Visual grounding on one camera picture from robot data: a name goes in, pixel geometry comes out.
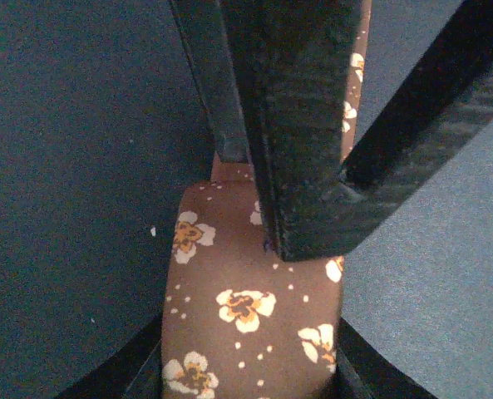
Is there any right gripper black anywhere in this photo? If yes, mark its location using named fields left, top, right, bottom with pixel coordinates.
left=223, top=1, right=493, bottom=262

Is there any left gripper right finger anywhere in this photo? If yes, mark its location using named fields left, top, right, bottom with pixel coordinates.
left=335, top=319, right=436, bottom=399

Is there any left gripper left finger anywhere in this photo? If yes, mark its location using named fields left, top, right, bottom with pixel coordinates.
left=57, top=313, right=162, bottom=399

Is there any brown floral tie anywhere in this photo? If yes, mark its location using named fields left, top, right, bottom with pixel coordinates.
left=160, top=1, right=371, bottom=398

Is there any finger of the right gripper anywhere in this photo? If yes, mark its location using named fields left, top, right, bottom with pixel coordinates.
left=170, top=1, right=249, bottom=163

